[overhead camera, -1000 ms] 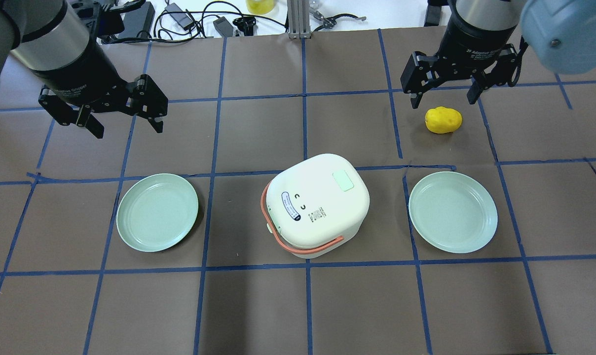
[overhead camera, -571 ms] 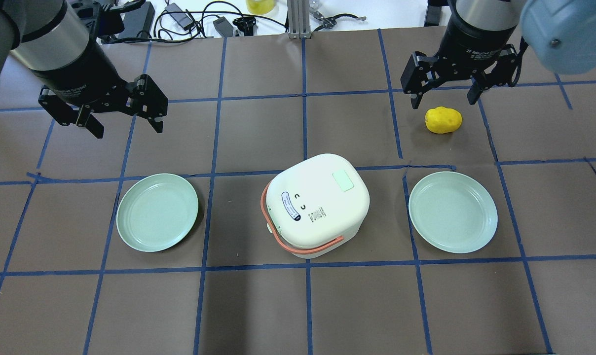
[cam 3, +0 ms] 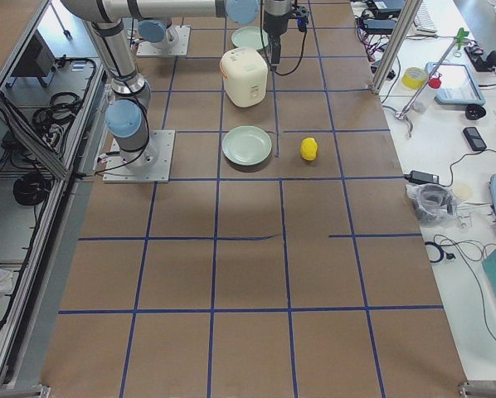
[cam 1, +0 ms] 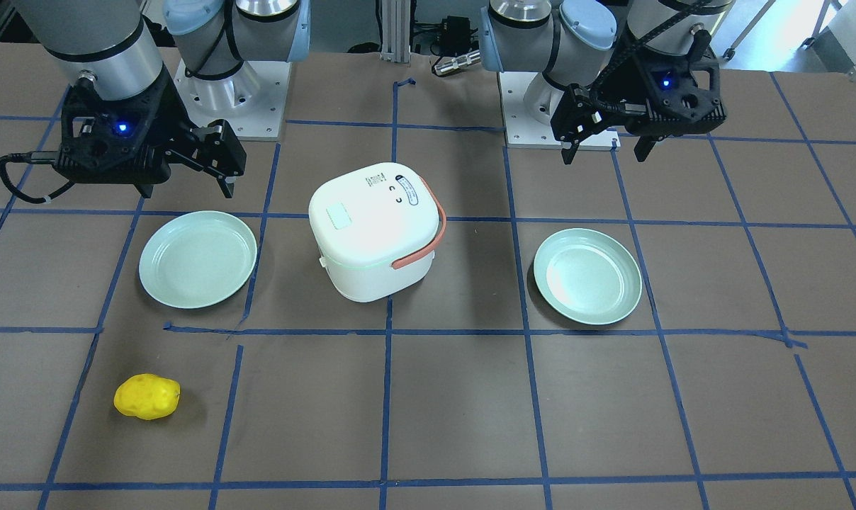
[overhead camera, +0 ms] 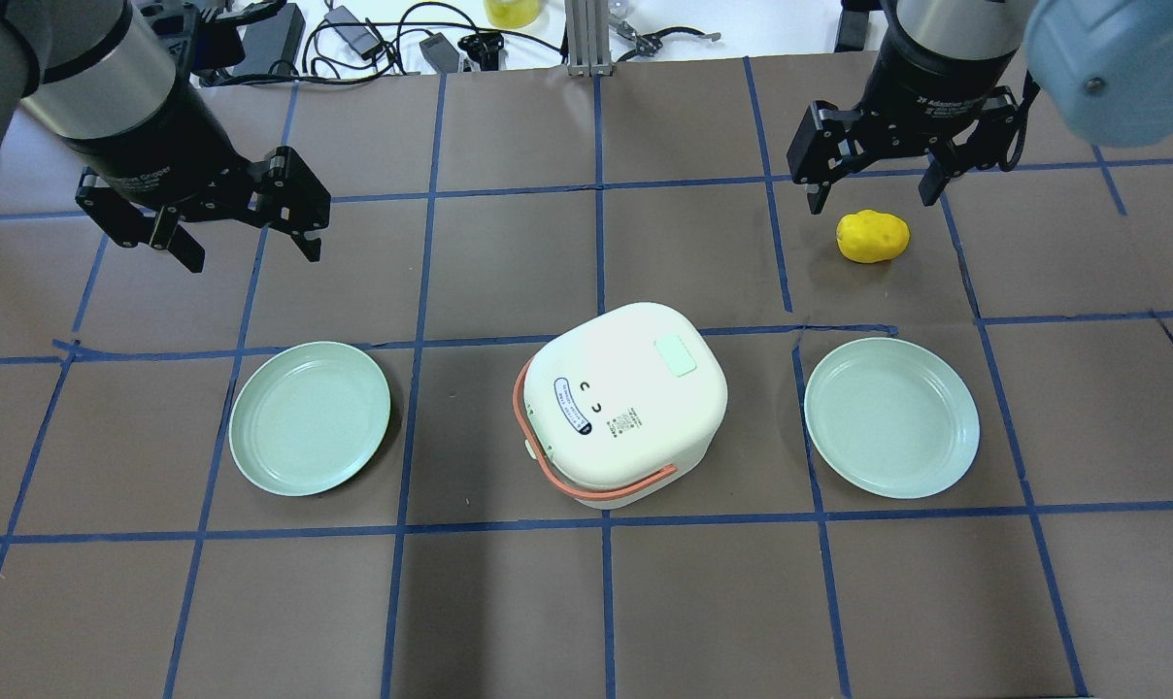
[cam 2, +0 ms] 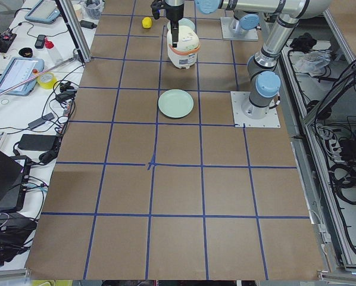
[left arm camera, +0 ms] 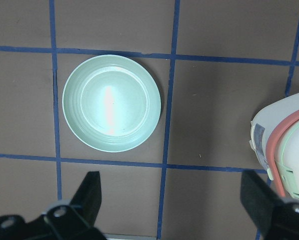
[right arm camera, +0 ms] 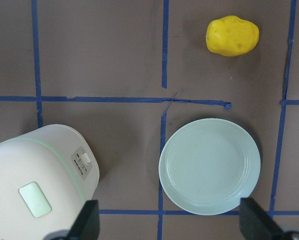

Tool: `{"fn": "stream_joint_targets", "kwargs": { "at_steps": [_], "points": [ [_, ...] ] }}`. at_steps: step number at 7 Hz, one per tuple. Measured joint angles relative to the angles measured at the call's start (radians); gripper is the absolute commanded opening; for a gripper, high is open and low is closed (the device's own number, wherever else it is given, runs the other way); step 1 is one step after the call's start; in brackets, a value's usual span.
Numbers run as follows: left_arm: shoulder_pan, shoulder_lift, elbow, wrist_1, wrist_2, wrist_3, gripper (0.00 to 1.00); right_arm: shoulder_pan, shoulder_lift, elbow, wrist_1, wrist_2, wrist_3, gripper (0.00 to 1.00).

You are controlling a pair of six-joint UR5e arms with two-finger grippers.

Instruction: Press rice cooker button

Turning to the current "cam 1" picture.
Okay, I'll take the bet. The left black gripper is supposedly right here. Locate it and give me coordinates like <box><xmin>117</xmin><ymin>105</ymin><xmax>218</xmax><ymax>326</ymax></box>
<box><xmin>550</xmin><ymin>30</ymin><xmax>726</xmax><ymax>165</ymax></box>

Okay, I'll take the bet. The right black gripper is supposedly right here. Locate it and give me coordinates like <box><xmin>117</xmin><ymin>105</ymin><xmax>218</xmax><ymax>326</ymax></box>
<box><xmin>53</xmin><ymin>71</ymin><xmax>247</xmax><ymax>199</ymax></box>

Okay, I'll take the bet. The aluminium frame post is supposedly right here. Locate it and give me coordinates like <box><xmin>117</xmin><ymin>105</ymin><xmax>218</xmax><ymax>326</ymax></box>
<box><xmin>378</xmin><ymin>0</ymin><xmax>412</xmax><ymax>65</ymax></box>

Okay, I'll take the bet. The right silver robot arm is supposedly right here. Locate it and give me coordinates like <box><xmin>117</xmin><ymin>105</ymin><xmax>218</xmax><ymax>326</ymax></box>
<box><xmin>0</xmin><ymin>1</ymin><xmax>311</xmax><ymax>204</ymax></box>

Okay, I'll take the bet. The yellow toy potato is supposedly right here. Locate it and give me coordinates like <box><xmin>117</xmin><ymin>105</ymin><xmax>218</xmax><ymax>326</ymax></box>
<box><xmin>113</xmin><ymin>373</ymin><xmax>181</xmax><ymax>421</ymax></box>

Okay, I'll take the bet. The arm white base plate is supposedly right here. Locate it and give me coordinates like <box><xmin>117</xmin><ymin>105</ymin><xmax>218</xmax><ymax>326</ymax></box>
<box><xmin>498</xmin><ymin>69</ymin><xmax>621</xmax><ymax>152</ymax></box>
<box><xmin>174</xmin><ymin>61</ymin><xmax>293</xmax><ymax>142</ymax></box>

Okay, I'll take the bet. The mint green plate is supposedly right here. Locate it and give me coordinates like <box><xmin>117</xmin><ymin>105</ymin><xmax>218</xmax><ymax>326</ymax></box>
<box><xmin>533</xmin><ymin>228</ymin><xmax>643</xmax><ymax>325</ymax></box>
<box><xmin>137</xmin><ymin>210</ymin><xmax>259</xmax><ymax>310</ymax></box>

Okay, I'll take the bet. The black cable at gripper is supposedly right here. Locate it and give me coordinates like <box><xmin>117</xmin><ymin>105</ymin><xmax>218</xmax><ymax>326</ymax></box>
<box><xmin>0</xmin><ymin>152</ymin><xmax>75</xmax><ymax>207</ymax></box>

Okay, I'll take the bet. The white rice cooker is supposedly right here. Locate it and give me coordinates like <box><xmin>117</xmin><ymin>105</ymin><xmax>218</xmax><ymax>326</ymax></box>
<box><xmin>308</xmin><ymin>162</ymin><xmax>448</xmax><ymax>302</ymax></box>

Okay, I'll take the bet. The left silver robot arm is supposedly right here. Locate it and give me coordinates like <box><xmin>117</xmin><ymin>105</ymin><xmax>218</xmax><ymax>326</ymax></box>
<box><xmin>479</xmin><ymin>1</ymin><xmax>733</xmax><ymax>164</ymax></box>

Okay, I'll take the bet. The black power adapter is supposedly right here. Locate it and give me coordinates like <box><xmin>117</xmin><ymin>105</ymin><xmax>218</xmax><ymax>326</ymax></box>
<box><xmin>437</xmin><ymin>16</ymin><xmax>473</xmax><ymax>56</ymax></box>

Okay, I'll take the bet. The silver metal connector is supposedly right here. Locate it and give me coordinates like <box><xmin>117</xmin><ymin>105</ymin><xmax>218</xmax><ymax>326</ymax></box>
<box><xmin>431</xmin><ymin>50</ymin><xmax>482</xmax><ymax>78</ymax></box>

